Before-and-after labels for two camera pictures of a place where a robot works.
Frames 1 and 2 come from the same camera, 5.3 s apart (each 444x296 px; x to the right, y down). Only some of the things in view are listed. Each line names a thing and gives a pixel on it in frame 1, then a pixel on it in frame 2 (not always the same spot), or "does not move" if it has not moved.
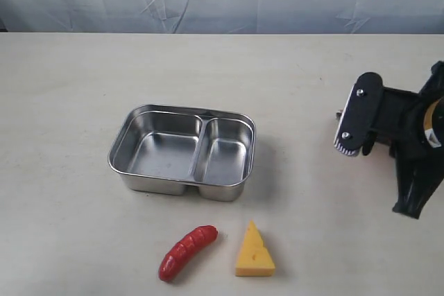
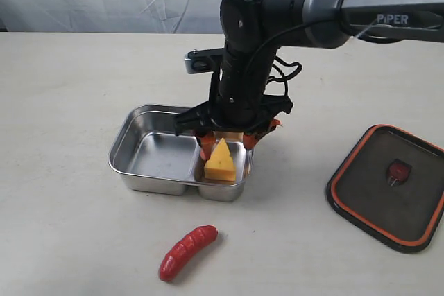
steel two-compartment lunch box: (166, 150) does not move
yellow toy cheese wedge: (254, 259) → (219, 166)
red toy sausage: (181, 251) does not move
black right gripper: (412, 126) → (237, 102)
